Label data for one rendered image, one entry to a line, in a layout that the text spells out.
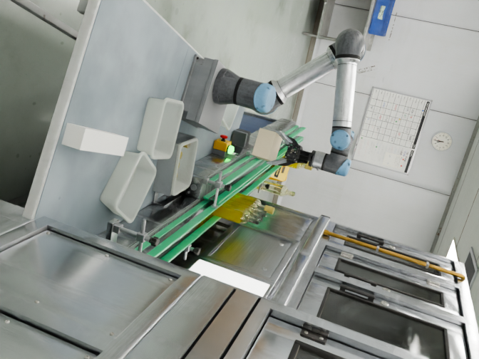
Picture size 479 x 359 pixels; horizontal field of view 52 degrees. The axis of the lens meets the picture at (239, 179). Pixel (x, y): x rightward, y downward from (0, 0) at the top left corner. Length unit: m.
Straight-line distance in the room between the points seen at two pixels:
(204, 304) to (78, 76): 0.70
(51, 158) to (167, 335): 0.62
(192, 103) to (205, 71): 0.14
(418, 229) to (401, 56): 2.73
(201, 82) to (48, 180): 0.83
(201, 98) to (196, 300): 1.04
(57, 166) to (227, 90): 0.84
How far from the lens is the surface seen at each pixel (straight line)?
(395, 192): 8.15
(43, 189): 1.42
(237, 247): 2.20
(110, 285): 1.18
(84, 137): 1.39
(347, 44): 1.98
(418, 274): 2.54
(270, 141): 2.08
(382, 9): 7.25
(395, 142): 7.95
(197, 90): 2.00
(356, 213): 8.30
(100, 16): 1.46
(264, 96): 1.97
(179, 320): 1.08
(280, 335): 1.14
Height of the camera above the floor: 1.58
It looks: 15 degrees down
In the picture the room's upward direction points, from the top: 107 degrees clockwise
